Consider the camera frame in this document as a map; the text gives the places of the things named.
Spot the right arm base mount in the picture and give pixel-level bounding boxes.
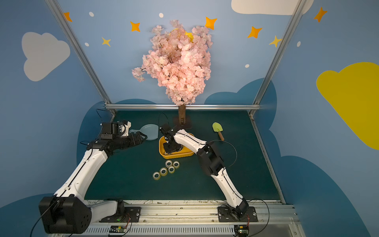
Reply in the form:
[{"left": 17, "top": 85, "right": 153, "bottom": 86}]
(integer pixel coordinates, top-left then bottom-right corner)
[{"left": 217, "top": 205, "right": 259, "bottom": 223}]

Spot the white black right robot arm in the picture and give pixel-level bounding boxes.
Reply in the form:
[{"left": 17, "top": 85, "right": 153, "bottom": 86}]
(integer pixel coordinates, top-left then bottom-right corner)
[{"left": 159, "top": 124, "right": 249, "bottom": 219}]

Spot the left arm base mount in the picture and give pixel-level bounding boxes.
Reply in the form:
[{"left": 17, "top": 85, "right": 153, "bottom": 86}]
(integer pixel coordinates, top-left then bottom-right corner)
[{"left": 99, "top": 199, "right": 141, "bottom": 223}]

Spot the green circuit board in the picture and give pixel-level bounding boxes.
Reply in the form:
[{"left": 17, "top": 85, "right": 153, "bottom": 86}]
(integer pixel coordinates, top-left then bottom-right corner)
[
  {"left": 234, "top": 225, "right": 249, "bottom": 237},
  {"left": 109, "top": 226, "right": 127, "bottom": 235}
]

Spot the right green circuit board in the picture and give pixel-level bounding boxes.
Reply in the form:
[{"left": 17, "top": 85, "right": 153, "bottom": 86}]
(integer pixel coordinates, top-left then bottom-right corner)
[{"left": 234, "top": 225, "right": 249, "bottom": 237}]

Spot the dark metal tree base plate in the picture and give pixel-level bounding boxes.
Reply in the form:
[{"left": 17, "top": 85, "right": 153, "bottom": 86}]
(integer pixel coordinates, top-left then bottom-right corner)
[{"left": 173, "top": 116, "right": 192, "bottom": 129}]

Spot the transparent tape roll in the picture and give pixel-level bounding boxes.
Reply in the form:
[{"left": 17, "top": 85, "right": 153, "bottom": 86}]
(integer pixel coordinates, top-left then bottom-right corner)
[
  {"left": 167, "top": 166, "right": 175, "bottom": 173},
  {"left": 173, "top": 161, "right": 180, "bottom": 168},
  {"left": 153, "top": 172, "right": 161, "bottom": 180},
  {"left": 165, "top": 160, "right": 172, "bottom": 168},
  {"left": 159, "top": 167, "right": 168, "bottom": 177}
]

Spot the left green circuit board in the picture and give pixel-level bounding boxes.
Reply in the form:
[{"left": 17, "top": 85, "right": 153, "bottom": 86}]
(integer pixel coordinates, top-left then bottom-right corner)
[{"left": 109, "top": 226, "right": 127, "bottom": 235}]

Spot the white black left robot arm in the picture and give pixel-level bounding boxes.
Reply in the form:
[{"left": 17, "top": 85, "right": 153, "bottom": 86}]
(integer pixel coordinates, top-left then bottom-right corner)
[{"left": 38, "top": 132, "right": 148, "bottom": 234}]

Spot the aluminium frame rail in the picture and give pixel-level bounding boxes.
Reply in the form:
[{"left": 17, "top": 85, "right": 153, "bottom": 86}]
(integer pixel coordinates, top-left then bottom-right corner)
[{"left": 105, "top": 103, "right": 261, "bottom": 112}]

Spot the pink blossom artificial tree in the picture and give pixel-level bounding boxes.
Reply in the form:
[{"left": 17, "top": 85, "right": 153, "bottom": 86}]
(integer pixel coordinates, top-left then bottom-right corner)
[{"left": 132, "top": 20, "right": 213, "bottom": 123}]

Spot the yellow plastic storage box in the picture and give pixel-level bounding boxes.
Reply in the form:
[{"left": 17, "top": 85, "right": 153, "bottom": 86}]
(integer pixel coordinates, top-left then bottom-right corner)
[{"left": 159, "top": 136, "right": 194, "bottom": 160}]

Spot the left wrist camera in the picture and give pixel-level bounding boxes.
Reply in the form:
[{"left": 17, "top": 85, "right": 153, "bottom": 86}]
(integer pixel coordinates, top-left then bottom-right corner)
[{"left": 100, "top": 120, "right": 131, "bottom": 140}]

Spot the light blue plastic dustpan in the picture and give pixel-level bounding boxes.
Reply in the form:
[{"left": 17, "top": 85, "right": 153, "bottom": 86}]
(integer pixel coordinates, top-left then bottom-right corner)
[{"left": 129, "top": 124, "right": 159, "bottom": 141}]

